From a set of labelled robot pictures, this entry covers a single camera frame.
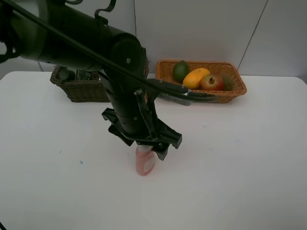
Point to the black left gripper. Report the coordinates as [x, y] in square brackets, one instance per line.
[144, 128]

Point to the pink bottle with white cap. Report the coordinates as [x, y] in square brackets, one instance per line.
[145, 159]

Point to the yellow mango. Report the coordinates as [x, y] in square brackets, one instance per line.
[192, 80]

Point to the green lime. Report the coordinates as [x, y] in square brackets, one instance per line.
[180, 71]

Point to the red pomegranate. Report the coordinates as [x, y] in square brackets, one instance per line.
[212, 82]

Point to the brown kiwi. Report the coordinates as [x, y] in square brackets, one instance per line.
[228, 82]

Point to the dark green pump bottle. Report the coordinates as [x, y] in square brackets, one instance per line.
[77, 75]

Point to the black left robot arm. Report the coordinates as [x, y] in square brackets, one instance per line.
[51, 31]

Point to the orange wicker basket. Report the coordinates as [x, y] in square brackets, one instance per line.
[164, 71]

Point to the dark brown wicker basket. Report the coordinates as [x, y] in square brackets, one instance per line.
[79, 88]

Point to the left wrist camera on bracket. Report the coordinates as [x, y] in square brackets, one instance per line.
[168, 91]

